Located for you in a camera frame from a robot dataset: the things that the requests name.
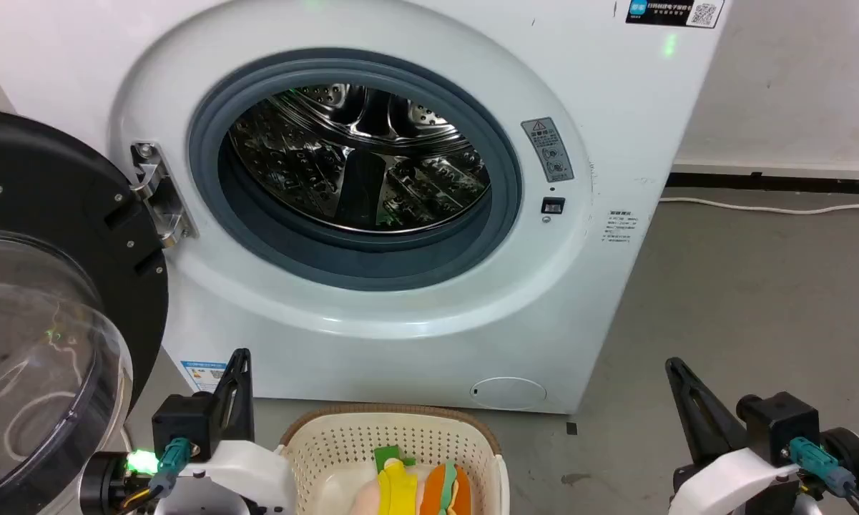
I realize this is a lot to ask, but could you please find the black washing machine door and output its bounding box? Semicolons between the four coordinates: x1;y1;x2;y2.
0;107;170;515

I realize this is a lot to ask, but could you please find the black QR code sticker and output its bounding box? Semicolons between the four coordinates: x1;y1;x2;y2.
626;0;725;29

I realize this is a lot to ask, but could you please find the yellow banana plush toy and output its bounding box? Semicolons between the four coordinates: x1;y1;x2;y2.
377;459;420;515

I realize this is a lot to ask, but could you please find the orange hamburger plush toy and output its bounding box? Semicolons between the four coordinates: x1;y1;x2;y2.
419;461;472;515

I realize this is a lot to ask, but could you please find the teal cable connector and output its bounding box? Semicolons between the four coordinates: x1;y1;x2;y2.
787;437;859;499
149;438;191;496

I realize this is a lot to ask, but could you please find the blue energy label sticker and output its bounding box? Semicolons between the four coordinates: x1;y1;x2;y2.
180;360;227;393

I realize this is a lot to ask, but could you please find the grey warning sticker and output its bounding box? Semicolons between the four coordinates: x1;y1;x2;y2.
521;117;574;183

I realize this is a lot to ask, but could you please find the grey rubber door gasket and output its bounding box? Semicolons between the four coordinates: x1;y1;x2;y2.
188;49;523;291

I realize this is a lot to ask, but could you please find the white floor cable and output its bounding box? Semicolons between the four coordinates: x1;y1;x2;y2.
659;197;859;216

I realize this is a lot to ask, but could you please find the cream perforated laundry basket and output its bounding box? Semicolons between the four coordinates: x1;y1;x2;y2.
278;403;510;515

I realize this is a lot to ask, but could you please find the teal left cable connector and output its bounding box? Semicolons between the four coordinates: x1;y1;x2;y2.
149;438;191;496

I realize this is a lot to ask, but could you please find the white front-load washing machine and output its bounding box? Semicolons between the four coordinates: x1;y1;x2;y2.
0;0;734;416

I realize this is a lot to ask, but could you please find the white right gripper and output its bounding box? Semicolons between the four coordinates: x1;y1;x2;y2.
665;357;803;515

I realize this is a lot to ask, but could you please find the steel washer drum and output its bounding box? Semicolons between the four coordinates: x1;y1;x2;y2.
227;84;492;234

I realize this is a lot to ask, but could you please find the oval white filter cover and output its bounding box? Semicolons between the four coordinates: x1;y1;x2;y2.
471;377;547;411

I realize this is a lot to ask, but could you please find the metal door hinge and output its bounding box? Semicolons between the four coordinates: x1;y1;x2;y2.
130;142;200;250

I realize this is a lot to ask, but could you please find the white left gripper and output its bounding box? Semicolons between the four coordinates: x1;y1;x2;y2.
154;348;299;515

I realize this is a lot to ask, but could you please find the teal right cable connector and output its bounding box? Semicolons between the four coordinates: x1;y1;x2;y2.
787;437;859;499

